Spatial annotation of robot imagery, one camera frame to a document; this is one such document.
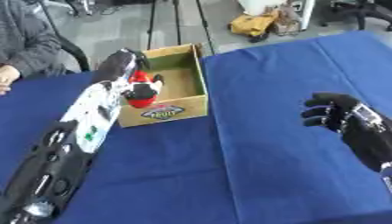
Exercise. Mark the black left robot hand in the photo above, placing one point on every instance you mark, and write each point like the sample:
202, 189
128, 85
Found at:
116, 65

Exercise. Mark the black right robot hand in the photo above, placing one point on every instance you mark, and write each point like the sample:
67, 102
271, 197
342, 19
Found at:
357, 137

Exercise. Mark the red toy fruit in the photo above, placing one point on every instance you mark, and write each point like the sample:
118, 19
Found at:
141, 102

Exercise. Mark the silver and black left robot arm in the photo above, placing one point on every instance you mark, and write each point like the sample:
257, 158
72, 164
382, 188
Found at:
76, 122

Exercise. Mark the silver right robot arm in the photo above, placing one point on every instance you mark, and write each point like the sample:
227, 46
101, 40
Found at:
387, 178

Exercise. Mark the tan cardboard box green inside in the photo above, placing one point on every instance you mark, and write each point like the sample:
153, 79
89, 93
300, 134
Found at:
178, 84

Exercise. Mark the black tripod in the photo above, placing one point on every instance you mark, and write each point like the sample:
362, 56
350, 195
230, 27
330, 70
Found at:
176, 20

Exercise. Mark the person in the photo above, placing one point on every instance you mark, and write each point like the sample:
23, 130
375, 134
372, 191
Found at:
25, 38

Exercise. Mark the person's hand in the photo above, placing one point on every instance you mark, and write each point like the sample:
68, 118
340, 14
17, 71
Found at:
7, 76

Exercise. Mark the black office chair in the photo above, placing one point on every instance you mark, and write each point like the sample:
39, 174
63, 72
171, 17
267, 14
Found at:
360, 11

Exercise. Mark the white container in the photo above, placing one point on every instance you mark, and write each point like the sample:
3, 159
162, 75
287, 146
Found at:
260, 5

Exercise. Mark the white post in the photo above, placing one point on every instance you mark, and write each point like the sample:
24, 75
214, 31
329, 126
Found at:
307, 13

